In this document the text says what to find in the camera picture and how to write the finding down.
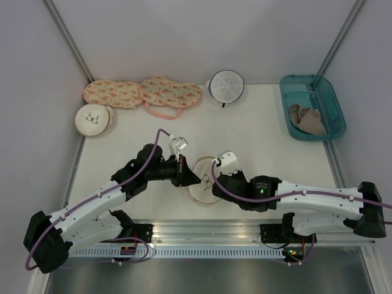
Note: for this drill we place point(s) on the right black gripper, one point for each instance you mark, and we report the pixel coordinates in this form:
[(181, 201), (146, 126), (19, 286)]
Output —
[(240, 174)]

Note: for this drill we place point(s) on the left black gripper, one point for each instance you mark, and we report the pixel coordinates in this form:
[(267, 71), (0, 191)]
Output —
[(184, 176)]

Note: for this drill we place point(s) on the beige round laundry bag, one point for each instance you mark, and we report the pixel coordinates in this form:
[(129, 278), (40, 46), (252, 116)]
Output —
[(203, 193)]

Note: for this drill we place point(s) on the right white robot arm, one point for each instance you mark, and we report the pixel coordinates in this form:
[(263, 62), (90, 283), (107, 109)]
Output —
[(308, 210)]

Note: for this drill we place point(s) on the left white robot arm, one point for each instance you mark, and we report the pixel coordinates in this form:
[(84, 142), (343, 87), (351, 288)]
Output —
[(51, 238)]

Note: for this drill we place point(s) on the beige bra in bin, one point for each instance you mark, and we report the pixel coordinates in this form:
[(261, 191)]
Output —
[(308, 120)]

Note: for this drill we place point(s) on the white mesh laundry bag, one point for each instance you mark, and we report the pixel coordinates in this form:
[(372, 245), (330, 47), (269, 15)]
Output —
[(225, 87)]

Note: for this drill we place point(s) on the beige glasses-print laundry bag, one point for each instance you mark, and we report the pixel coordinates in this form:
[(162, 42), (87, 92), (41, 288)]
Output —
[(93, 119)]

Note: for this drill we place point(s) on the floral bra bag left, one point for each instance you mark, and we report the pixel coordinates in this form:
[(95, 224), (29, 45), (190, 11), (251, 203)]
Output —
[(114, 94)]

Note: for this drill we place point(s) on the teal plastic bin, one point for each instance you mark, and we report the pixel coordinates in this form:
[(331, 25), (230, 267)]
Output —
[(312, 91)]

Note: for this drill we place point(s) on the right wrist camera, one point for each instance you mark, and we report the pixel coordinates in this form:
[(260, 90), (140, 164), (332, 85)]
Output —
[(228, 163)]

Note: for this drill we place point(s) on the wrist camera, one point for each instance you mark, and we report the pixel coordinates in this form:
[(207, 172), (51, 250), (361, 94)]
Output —
[(176, 145), (228, 163)]

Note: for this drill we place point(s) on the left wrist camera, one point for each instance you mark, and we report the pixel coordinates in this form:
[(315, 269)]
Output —
[(176, 145)]

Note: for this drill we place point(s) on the aluminium mounting rail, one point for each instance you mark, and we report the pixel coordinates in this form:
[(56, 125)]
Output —
[(218, 232)]

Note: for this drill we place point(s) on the floral bra bag pink handle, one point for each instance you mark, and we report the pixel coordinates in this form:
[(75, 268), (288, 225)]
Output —
[(159, 91)]

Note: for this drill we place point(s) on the white slotted cable duct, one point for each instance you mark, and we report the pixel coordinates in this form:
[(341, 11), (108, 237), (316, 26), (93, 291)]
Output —
[(110, 251)]

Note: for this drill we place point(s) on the right frame post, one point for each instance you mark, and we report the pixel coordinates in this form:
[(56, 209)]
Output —
[(342, 34)]

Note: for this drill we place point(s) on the frame post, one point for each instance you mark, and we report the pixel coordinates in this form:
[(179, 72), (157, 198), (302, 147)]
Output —
[(69, 40), (342, 34)]

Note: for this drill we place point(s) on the left frame post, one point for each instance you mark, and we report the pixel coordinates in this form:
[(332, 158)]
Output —
[(69, 40)]

